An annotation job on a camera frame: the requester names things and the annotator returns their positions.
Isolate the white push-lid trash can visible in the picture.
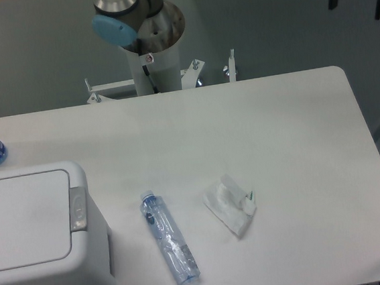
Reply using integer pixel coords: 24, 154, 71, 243
0, 161, 116, 285

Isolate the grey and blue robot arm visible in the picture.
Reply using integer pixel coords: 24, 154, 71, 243
92, 0, 380, 55

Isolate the crumpled white plastic wrapper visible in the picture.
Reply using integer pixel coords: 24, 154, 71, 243
202, 174, 257, 239

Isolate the crushed clear plastic bottle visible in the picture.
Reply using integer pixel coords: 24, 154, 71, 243
139, 190, 200, 285

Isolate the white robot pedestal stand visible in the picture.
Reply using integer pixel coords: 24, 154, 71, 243
81, 36, 241, 105

